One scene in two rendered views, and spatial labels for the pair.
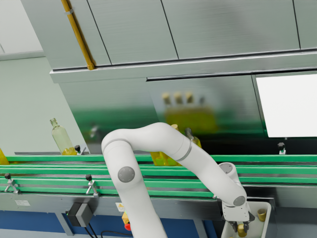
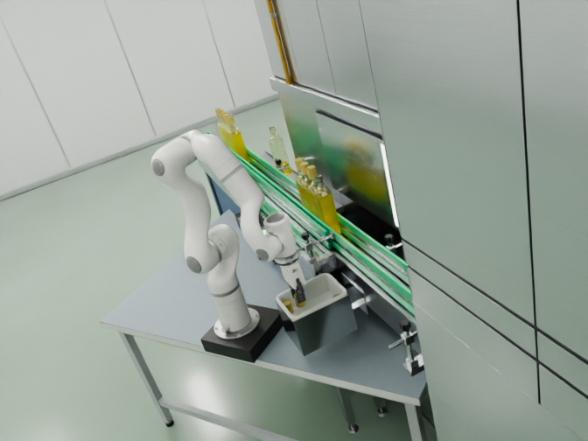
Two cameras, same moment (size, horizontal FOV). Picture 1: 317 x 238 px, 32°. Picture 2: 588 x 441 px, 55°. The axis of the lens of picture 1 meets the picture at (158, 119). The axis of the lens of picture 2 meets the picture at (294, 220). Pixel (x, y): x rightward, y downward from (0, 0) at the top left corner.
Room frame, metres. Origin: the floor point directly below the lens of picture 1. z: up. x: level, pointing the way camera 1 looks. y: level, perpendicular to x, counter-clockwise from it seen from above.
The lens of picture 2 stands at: (0.41, -1.34, 2.15)
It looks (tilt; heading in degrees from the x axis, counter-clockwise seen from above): 27 degrees down; 44
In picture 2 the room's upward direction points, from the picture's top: 16 degrees counter-clockwise
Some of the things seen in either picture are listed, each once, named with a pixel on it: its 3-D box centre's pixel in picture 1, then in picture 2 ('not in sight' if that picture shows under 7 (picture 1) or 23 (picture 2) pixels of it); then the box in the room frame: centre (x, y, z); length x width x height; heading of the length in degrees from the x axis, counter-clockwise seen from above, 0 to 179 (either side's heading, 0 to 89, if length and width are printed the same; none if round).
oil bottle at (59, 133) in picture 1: (62, 140); (278, 150); (2.35, 0.49, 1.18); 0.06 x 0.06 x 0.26; 70
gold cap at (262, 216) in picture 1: (262, 215); not in sight; (1.63, -0.28, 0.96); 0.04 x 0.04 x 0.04
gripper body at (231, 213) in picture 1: (235, 208); (290, 269); (1.55, -0.17, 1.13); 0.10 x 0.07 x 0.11; 61
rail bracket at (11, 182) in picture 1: (10, 187); not in sight; (2.20, 0.80, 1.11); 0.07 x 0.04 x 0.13; 150
